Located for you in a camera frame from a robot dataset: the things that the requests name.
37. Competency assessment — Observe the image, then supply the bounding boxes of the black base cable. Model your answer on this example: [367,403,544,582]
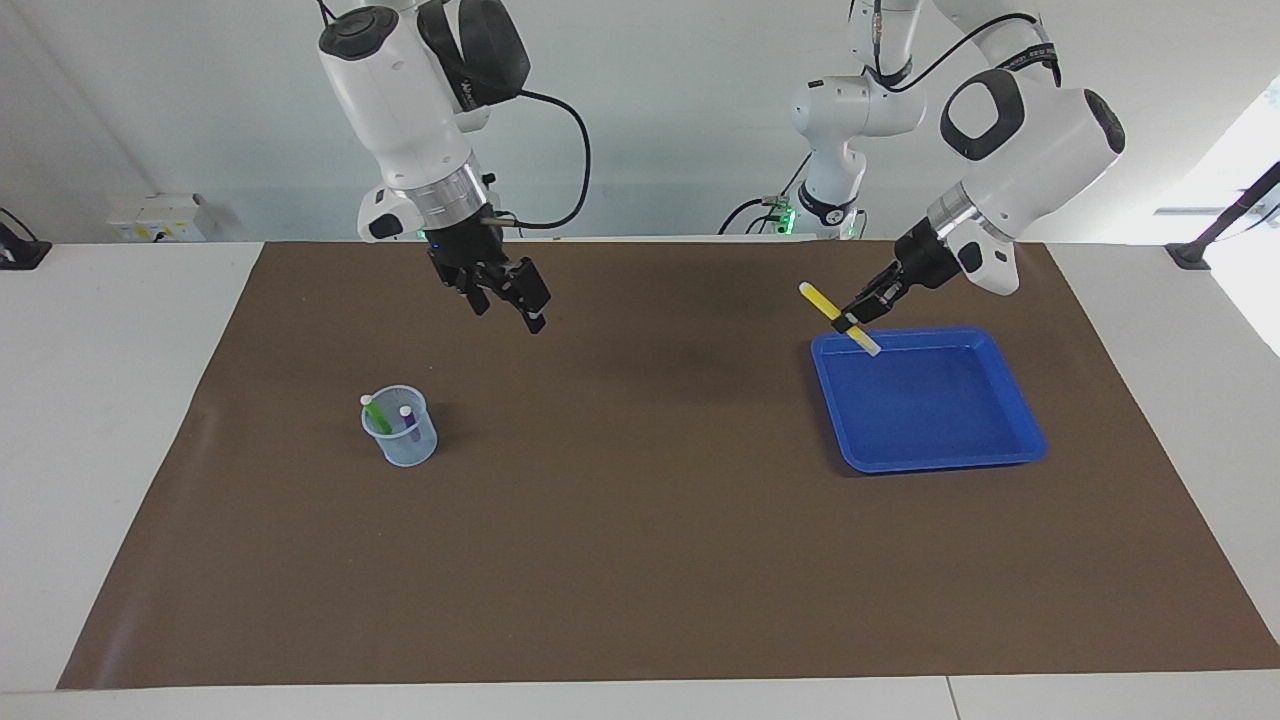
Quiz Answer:
[718,150,813,236]

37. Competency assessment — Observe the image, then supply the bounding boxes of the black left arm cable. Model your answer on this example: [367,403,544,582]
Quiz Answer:
[870,10,1051,96]

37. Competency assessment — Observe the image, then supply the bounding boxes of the black table clamp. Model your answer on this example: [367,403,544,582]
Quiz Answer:
[0,207,53,271]

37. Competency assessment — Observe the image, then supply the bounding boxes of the blue plastic tray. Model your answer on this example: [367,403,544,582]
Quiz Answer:
[810,326,1049,475]

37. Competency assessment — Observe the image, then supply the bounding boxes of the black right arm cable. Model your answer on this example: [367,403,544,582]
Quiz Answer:
[480,88,592,231]

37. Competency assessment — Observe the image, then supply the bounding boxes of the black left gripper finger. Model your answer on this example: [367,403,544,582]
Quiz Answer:
[834,296,883,335]

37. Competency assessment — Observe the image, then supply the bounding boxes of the translucent blue plastic cup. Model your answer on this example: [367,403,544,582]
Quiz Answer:
[360,385,439,468]

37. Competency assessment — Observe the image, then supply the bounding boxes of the yellow highlighter pen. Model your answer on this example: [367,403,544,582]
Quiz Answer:
[798,281,883,357]

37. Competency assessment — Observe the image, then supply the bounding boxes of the white wall socket box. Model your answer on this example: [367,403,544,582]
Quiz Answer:
[107,194,208,244]

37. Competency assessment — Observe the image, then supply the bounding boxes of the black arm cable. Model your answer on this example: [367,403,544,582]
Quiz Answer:
[480,88,592,231]
[870,10,1051,96]

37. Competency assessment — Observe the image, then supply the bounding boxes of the brown table mat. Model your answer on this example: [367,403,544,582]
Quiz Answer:
[55,238,1280,691]

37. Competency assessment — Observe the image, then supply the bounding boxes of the black camera stand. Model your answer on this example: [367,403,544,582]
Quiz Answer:
[1165,160,1280,271]

